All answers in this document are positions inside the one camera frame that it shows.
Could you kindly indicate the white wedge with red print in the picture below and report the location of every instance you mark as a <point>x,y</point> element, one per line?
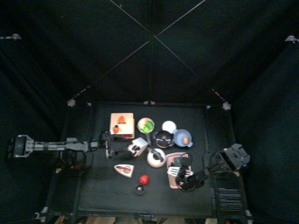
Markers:
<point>125,170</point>

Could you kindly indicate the metal frame corner bracket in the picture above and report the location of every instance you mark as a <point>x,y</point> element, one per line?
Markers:
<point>71,102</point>
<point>226,105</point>
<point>291,38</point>
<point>15,36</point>

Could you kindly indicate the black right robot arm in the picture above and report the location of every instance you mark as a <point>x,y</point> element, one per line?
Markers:
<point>227,162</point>

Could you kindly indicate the red toy pepper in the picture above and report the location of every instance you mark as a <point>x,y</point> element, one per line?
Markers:
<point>145,179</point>

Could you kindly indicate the pink tray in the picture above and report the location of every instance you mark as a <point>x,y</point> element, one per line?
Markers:
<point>175,178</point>

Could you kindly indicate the wooden box with red drawer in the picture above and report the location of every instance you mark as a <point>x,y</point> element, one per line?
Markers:
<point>122,126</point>

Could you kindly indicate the white text label sticker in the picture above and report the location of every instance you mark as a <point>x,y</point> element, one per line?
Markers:
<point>229,199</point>

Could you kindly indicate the toy carrot with green top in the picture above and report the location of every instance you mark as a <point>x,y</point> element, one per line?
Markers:
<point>117,129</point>

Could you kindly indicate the blue bowl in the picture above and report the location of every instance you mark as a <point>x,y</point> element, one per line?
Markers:
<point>183,138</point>

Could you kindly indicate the brown toy egg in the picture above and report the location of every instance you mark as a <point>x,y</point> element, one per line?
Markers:
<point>186,140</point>

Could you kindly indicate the white round plate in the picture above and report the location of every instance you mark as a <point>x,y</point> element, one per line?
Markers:
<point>169,126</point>

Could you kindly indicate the slotted toy spatula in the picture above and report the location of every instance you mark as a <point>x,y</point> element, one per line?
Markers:
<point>174,171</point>

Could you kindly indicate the small black cup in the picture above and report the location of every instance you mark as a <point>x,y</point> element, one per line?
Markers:
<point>141,189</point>

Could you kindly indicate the black round pan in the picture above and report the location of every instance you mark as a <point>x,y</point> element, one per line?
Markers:
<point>183,159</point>

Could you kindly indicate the white knife block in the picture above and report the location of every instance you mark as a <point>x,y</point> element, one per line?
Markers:
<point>138,146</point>

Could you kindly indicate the orange toy fruit half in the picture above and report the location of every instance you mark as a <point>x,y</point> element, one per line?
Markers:
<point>122,119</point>

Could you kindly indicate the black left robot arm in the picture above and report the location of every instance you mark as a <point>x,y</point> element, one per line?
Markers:
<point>51,145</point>

